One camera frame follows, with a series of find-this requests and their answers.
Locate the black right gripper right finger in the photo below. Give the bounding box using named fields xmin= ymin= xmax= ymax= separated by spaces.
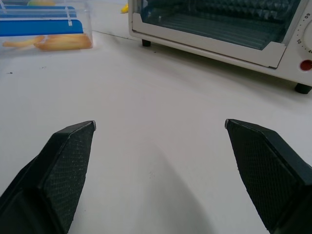
xmin=224 ymin=118 xmax=312 ymax=234

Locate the white toaster oven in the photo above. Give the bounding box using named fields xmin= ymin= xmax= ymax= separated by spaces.
xmin=128 ymin=0 xmax=312 ymax=95

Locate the yellow green fruit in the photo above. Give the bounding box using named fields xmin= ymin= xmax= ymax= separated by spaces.
xmin=27 ymin=0 xmax=56 ymax=6

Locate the blue plastic box lid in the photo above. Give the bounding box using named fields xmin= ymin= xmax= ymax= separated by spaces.
xmin=0 ymin=19 xmax=84 ymax=37

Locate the thin golden bread stick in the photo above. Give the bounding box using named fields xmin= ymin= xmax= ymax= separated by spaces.
xmin=2 ymin=36 xmax=46 ymax=48

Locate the clear plastic storage box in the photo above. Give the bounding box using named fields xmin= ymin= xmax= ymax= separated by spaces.
xmin=0 ymin=0 xmax=95 ymax=52

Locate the golden bread piece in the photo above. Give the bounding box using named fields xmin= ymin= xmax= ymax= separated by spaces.
xmin=33 ymin=34 xmax=93 ymax=51

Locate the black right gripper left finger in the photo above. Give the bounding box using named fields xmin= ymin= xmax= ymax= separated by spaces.
xmin=0 ymin=120 xmax=97 ymax=234

